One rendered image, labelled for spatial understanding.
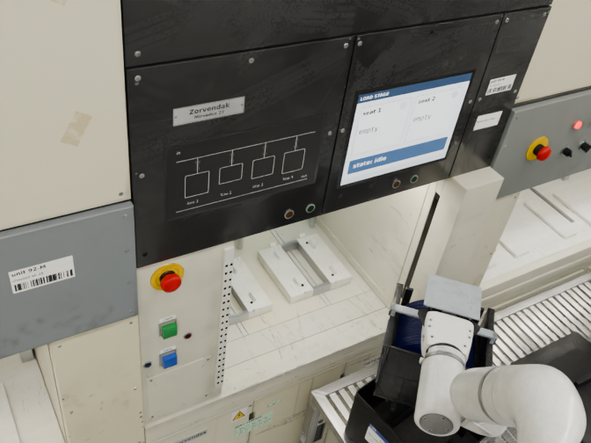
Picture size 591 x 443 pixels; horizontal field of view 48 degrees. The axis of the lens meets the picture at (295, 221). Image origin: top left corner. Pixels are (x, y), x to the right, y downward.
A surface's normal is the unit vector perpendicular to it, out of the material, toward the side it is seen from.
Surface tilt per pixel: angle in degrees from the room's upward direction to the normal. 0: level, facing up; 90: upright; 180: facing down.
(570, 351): 0
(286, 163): 90
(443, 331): 5
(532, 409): 63
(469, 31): 90
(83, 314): 90
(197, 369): 90
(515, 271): 0
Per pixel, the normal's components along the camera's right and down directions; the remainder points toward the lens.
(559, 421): -0.22, -0.67
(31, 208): 0.50, 0.61
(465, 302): 0.12, -0.76
